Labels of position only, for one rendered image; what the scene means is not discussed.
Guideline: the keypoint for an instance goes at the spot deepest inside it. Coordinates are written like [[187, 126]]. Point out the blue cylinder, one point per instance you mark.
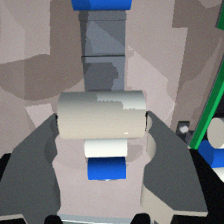
[[213, 156], [81, 5], [102, 168]]

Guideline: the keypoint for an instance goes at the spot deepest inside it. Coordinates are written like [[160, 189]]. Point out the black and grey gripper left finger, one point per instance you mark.
[[29, 189]]

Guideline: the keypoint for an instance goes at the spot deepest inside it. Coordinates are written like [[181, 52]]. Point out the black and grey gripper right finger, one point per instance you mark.
[[179, 186]]

